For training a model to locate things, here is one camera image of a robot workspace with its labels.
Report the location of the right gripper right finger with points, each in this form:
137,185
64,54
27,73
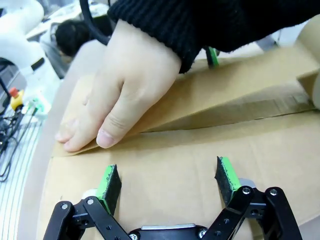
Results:
231,192

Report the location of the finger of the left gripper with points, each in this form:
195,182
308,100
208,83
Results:
213,57

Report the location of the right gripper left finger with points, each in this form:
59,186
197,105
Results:
107,190

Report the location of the large brown cardboard box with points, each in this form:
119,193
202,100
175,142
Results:
175,162

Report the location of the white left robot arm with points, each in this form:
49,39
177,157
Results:
15,32

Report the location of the person's right hand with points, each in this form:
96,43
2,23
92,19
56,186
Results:
130,75

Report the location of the yellow red emergency stop button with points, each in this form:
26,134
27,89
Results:
16,100

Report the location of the seated person with black hair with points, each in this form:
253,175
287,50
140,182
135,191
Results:
70,37

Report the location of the white slatted base plate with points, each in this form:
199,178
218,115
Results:
17,175

